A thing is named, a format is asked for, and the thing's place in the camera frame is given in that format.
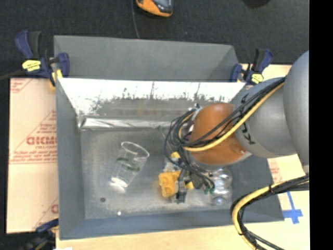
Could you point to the clear plastic cup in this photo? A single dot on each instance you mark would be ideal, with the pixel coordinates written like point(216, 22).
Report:
point(130, 163)

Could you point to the grey metal bin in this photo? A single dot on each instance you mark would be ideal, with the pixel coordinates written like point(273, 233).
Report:
point(145, 61)

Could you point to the yellow toy block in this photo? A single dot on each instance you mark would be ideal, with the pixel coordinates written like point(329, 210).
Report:
point(167, 184)

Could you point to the cardboard board with red print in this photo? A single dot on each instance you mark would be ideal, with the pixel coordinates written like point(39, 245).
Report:
point(31, 108)

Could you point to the clear plastic bottle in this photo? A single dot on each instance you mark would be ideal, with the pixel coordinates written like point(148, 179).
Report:
point(222, 186)

